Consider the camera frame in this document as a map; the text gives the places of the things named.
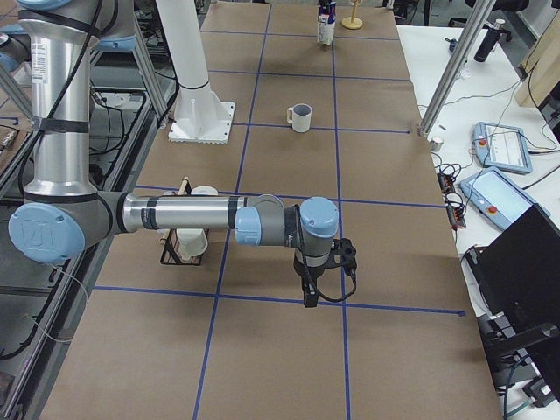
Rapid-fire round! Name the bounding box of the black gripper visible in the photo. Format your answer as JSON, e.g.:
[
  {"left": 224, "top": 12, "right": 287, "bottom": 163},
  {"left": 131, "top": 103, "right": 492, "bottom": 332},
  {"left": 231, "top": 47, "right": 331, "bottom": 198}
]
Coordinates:
[
  {"left": 293, "top": 258, "right": 326, "bottom": 308},
  {"left": 319, "top": 0, "right": 336, "bottom": 12}
]

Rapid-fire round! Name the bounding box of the blue white milk carton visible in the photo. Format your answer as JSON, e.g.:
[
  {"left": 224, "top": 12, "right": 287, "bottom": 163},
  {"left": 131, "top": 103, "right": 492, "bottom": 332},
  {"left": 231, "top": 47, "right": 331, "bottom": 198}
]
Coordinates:
[{"left": 317, "top": 4, "right": 336, "bottom": 46}]

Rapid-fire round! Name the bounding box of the white mug with dark inside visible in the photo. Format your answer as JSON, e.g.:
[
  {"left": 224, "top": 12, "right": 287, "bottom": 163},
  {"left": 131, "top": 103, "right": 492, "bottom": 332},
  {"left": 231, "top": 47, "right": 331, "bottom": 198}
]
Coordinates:
[{"left": 286, "top": 103, "right": 312, "bottom": 133}]

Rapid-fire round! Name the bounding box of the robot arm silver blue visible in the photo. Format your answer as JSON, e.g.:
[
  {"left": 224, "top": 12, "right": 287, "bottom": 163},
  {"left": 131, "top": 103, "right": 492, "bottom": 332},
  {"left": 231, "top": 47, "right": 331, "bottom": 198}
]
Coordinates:
[
  {"left": 9, "top": 1, "right": 355, "bottom": 307},
  {"left": 1, "top": 1, "right": 168, "bottom": 72}
]

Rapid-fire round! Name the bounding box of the wooden cup tree stand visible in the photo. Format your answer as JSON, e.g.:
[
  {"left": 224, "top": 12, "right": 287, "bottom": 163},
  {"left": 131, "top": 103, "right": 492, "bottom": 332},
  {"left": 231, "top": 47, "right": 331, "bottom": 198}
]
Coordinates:
[{"left": 341, "top": 0, "right": 363, "bottom": 30}]

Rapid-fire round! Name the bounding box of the white mug front on rack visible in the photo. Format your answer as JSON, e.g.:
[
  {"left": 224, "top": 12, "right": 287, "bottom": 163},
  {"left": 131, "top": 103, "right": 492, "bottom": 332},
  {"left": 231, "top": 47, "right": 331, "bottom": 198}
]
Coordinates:
[{"left": 176, "top": 228, "right": 208, "bottom": 261}]

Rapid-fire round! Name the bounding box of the white mug on rack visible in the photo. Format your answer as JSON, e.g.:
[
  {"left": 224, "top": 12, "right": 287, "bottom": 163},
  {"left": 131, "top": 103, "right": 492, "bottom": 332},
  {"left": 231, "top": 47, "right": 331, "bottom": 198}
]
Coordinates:
[
  {"left": 191, "top": 185, "right": 219, "bottom": 196},
  {"left": 176, "top": 228, "right": 208, "bottom": 261}
]

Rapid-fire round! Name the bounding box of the white mug rear on rack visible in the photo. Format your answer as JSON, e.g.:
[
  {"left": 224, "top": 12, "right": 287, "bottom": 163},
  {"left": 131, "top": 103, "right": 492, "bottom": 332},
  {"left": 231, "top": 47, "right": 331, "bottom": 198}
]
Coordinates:
[{"left": 191, "top": 185, "right": 219, "bottom": 196}]

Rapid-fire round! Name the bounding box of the black bottle white cap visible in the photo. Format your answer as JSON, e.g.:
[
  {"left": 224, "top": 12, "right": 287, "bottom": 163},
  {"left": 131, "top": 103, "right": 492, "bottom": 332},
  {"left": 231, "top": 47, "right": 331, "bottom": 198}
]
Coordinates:
[{"left": 473, "top": 18, "right": 506, "bottom": 62}]

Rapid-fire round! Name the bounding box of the small metal cylinder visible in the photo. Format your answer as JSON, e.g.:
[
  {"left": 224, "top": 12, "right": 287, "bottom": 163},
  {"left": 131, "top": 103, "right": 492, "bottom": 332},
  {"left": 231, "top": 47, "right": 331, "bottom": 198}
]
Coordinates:
[{"left": 429, "top": 136, "right": 444, "bottom": 152}]

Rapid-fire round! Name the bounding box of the black monitor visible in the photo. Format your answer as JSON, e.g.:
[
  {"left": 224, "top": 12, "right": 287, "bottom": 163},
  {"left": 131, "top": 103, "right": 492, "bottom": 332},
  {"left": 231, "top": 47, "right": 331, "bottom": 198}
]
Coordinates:
[{"left": 466, "top": 204, "right": 559, "bottom": 398}]

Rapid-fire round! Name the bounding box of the teach pendant near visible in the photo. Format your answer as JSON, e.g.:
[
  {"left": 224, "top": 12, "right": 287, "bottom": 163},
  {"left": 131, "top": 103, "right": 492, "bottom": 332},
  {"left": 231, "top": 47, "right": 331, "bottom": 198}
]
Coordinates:
[{"left": 459, "top": 167, "right": 537, "bottom": 231}]

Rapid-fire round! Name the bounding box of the teach pendant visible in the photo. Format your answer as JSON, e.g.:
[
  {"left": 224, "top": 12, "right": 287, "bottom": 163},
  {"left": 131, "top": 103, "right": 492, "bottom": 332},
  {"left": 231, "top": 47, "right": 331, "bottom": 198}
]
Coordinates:
[
  {"left": 472, "top": 122, "right": 533, "bottom": 174},
  {"left": 459, "top": 167, "right": 537, "bottom": 231}
]

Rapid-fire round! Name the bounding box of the teach pendant far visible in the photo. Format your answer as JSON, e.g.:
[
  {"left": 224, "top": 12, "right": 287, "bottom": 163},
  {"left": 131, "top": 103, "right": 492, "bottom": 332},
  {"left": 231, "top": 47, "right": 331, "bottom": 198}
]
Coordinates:
[{"left": 472, "top": 122, "right": 533, "bottom": 174}]

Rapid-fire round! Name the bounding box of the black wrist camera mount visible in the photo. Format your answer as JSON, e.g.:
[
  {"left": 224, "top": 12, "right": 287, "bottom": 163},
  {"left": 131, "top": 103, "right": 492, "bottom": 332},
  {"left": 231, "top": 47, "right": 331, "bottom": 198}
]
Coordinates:
[{"left": 325, "top": 238, "right": 357, "bottom": 277}]

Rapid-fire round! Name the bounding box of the black wire mug rack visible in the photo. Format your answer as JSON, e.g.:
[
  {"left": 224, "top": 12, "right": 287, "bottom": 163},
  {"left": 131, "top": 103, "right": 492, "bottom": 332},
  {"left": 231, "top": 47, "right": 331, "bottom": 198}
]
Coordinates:
[{"left": 159, "top": 176, "right": 211, "bottom": 267}]

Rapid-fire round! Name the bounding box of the aluminium frame post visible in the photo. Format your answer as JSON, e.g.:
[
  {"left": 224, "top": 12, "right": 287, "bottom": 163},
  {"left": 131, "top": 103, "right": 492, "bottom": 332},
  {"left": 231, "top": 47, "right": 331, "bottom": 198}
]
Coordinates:
[{"left": 418, "top": 0, "right": 495, "bottom": 137}]

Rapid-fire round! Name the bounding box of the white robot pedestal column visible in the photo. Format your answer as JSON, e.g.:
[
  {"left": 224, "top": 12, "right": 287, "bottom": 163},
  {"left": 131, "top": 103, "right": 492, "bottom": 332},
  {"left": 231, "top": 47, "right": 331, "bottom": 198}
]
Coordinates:
[{"left": 157, "top": 0, "right": 235, "bottom": 144}]

